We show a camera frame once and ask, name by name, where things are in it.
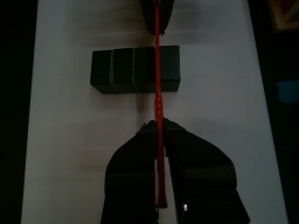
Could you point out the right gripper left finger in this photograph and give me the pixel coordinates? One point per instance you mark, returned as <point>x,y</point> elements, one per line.
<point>133,180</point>

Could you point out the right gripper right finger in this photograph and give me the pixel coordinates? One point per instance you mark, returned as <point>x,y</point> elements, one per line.
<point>206,186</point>

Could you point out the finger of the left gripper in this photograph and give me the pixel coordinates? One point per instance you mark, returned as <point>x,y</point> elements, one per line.
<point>166,14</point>
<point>149,14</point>

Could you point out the red toy knife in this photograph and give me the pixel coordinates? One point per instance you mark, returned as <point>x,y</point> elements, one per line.
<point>159,102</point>

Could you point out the white plastic cutting board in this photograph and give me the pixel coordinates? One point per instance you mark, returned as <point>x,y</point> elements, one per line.
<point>78,131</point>

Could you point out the blue tape patch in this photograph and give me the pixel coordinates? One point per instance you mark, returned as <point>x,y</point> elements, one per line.
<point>289,92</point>

